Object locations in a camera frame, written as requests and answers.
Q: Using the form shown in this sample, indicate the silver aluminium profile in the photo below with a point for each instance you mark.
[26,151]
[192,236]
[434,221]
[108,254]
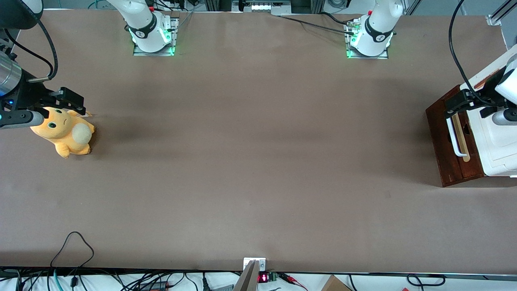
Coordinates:
[494,19]

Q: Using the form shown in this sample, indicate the white power strip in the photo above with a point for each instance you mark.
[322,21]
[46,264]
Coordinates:
[262,7]

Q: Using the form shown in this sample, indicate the black aluminium frame post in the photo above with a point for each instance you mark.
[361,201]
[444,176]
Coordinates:
[307,5]
[218,5]

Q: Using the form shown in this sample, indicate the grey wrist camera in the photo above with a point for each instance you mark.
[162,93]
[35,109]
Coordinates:
[505,117]
[20,118]

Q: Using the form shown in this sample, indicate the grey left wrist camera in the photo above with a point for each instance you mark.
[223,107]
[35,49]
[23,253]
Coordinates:
[505,117]

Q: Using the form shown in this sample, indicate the red clip leads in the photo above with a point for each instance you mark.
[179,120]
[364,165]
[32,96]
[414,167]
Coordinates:
[291,279]

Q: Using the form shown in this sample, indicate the orange plush toy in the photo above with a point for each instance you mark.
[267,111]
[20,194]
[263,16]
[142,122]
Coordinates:
[66,135]

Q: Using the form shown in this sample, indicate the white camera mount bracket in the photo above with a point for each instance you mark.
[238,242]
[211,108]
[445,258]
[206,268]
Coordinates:
[261,264]

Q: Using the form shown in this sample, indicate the copper strip on cabinet top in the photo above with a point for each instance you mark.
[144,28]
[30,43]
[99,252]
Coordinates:
[480,85]

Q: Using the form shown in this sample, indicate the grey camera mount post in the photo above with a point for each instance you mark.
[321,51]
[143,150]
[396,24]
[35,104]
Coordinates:
[248,279]

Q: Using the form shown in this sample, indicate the red LED display module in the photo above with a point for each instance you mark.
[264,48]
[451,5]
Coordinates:
[263,277]

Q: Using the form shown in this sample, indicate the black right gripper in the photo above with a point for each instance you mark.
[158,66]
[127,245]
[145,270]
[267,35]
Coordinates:
[33,95]

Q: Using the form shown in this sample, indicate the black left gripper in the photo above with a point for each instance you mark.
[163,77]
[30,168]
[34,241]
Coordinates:
[483,96]

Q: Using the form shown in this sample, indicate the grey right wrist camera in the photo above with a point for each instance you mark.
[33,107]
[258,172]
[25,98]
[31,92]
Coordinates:
[20,118]

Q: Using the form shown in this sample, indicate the brown cardboard box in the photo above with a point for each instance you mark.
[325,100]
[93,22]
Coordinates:
[335,285]

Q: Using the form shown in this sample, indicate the brown cabinet with white top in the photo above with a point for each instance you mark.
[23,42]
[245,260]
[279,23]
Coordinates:
[501,153]

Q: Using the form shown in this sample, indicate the brown wooden drawer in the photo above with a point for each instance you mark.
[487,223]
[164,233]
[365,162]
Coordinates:
[440,141]

